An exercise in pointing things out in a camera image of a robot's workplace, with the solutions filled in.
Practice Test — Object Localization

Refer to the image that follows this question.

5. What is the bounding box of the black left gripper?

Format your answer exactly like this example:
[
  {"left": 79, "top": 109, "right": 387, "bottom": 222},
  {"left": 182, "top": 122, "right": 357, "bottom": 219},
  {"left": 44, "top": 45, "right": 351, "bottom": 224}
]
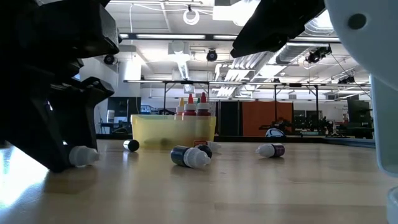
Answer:
[{"left": 0, "top": 0, "right": 121, "bottom": 174}]

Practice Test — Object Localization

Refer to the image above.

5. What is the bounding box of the small white-capped dropper bottle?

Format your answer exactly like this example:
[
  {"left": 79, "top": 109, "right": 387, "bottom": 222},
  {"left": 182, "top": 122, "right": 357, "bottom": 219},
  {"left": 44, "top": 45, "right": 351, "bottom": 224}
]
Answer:
[
  {"left": 170, "top": 145, "right": 211, "bottom": 169},
  {"left": 255, "top": 142, "right": 286, "bottom": 158},
  {"left": 68, "top": 145, "right": 100, "bottom": 167},
  {"left": 194, "top": 140, "right": 222, "bottom": 153},
  {"left": 123, "top": 139, "right": 141, "bottom": 152}
]

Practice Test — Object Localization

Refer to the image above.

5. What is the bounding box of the large red food colouring bottle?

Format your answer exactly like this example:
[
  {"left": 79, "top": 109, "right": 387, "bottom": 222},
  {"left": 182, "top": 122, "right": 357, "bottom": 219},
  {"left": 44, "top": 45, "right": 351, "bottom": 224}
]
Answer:
[
  {"left": 197, "top": 91, "right": 211, "bottom": 116},
  {"left": 183, "top": 93, "right": 197, "bottom": 116}
]

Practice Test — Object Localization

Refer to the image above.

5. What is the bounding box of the large yellow food colouring bottle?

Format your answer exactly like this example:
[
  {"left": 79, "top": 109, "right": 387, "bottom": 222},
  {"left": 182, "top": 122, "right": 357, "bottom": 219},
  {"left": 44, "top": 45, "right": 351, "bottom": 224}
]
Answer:
[{"left": 175, "top": 97, "right": 187, "bottom": 121}]

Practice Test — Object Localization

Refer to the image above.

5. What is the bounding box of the yellow plastic bin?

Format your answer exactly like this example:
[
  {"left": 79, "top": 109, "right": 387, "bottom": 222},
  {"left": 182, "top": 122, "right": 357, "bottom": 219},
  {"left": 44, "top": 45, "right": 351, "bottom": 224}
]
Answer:
[{"left": 130, "top": 114, "right": 217, "bottom": 149}]

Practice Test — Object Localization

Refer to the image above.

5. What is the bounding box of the white ceiling light box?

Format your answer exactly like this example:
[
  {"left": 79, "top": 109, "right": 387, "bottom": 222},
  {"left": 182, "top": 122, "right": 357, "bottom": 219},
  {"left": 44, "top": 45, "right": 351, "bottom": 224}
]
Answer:
[{"left": 213, "top": 0, "right": 261, "bottom": 26}]

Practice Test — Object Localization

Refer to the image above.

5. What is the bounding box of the black ceiling equipment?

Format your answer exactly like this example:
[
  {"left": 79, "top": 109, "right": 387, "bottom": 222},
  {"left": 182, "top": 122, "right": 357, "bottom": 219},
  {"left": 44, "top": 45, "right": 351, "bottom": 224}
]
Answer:
[{"left": 305, "top": 45, "right": 333, "bottom": 65}]

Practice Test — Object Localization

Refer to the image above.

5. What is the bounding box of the white cylindrical housing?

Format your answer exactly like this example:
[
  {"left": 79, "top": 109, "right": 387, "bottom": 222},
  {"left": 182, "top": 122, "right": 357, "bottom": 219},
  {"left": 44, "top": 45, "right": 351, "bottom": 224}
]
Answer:
[{"left": 324, "top": 0, "right": 398, "bottom": 224}]

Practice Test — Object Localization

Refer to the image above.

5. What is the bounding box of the ceiling light track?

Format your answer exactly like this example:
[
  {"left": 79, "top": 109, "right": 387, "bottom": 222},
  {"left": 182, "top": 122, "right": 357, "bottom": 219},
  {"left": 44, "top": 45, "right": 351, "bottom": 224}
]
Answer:
[{"left": 119, "top": 32, "right": 239, "bottom": 41}]

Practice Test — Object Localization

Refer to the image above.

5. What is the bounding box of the white blue ball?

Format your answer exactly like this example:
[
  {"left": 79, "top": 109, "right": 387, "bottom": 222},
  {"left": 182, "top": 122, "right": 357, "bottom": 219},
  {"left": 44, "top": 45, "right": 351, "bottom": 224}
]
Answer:
[{"left": 264, "top": 127, "right": 286, "bottom": 138}]

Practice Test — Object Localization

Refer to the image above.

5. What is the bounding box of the silver ventilation duct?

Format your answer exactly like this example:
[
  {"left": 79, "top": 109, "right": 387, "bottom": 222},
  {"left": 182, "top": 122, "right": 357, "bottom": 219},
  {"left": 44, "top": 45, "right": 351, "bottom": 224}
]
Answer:
[{"left": 275, "top": 12, "right": 341, "bottom": 65}]

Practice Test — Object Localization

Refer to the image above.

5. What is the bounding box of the white coiled cable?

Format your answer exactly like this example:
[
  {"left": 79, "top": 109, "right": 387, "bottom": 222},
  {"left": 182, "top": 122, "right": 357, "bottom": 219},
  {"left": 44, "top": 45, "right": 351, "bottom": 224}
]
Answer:
[{"left": 182, "top": 8, "right": 200, "bottom": 26}]

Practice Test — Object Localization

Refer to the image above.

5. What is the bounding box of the orange wall panel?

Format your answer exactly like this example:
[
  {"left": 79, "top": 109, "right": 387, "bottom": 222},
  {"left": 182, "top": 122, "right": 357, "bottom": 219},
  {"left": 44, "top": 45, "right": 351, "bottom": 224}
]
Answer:
[{"left": 242, "top": 101, "right": 294, "bottom": 137}]

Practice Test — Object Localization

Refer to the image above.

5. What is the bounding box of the white ventilation duct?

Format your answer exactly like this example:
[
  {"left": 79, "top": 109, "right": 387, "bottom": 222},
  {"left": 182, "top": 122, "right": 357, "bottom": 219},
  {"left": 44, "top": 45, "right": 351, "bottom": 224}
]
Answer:
[{"left": 167, "top": 40, "right": 191, "bottom": 80}]

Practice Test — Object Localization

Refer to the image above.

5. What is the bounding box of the black wall panel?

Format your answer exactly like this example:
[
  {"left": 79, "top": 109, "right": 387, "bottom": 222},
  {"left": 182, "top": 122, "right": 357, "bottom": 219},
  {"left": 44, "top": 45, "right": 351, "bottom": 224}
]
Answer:
[{"left": 217, "top": 101, "right": 243, "bottom": 137}]

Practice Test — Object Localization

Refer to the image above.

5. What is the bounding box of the black workstation frame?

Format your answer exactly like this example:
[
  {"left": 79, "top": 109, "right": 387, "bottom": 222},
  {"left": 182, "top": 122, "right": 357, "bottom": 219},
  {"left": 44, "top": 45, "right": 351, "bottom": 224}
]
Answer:
[{"left": 123, "top": 79, "right": 371, "bottom": 138}]

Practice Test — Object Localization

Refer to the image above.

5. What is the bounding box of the black aluminium table frame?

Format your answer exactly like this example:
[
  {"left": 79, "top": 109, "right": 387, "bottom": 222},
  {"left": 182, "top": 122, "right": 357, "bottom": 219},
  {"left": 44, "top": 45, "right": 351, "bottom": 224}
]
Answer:
[{"left": 95, "top": 133, "right": 376, "bottom": 149}]

